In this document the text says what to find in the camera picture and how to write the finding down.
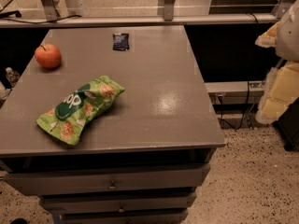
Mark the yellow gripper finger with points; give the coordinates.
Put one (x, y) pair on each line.
(269, 38)
(281, 89)

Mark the dark blue rxbar wrapper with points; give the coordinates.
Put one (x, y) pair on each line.
(121, 42)

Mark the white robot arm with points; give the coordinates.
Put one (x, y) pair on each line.
(287, 47)

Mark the red apple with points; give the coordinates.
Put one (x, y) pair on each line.
(48, 56)

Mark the grey top drawer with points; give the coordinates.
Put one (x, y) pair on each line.
(114, 179)

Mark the grey drawer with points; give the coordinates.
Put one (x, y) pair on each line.
(118, 203)
(165, 216)
(114, 179)

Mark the grey middle drawer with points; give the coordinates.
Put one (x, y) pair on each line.
(118, 203)

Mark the grey bottom drawer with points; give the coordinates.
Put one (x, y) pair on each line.
(165, 216)

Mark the green chip bag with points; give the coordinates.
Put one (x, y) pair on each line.
(68, 119)

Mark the clear plastic water bottle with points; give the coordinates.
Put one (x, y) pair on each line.
(12, 76)

